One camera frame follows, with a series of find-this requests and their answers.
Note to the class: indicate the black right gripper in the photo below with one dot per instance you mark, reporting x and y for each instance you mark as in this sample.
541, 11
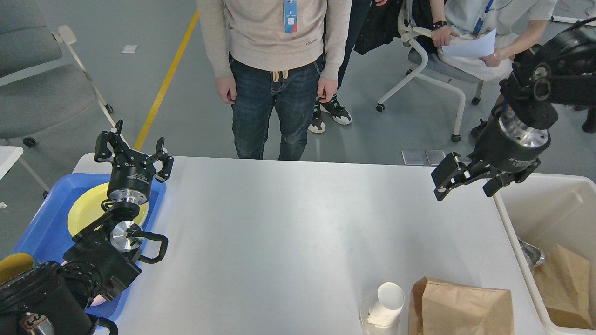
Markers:
506, 151

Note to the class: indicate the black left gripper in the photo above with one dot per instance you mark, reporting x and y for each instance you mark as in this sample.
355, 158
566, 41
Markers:
130, 181

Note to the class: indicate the yellow plastic plate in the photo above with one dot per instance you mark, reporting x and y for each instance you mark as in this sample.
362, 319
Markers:
87, 208

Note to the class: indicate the foil ball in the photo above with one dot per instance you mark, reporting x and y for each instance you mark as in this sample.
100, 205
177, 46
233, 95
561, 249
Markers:
534, 256

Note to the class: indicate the brown paper bag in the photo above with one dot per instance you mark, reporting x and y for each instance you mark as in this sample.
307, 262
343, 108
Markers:
563, 283
439, 307

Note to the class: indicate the white paper cup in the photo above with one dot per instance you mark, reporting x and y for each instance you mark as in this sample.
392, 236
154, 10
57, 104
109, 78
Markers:
379, 312

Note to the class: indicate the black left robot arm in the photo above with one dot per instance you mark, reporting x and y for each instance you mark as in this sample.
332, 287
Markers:
52, 298

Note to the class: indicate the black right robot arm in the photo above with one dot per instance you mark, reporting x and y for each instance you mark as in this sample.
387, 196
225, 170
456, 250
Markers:
562, 71

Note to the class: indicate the beige plastic bin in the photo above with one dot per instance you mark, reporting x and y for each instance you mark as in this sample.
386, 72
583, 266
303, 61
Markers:
547, 210

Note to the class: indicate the grey chair at left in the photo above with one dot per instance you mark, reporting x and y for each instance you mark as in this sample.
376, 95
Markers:
48, 97

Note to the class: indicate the white side table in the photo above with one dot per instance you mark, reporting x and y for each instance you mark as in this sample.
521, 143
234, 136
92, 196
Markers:
9, 155

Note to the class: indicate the white paper sheets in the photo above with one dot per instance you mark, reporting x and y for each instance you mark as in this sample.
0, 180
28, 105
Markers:
475, 48

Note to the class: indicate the teal yellow mug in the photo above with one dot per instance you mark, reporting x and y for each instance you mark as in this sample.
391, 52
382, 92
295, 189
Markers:
14, 265

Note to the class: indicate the seated person in white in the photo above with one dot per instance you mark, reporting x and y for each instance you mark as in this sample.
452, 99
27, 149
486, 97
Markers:
519, 26

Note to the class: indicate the person in dark jeans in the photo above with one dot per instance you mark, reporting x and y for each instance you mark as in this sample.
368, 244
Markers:
358, 16

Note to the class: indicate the person in beige sweater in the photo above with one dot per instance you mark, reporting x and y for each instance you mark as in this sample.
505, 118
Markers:
274, 56

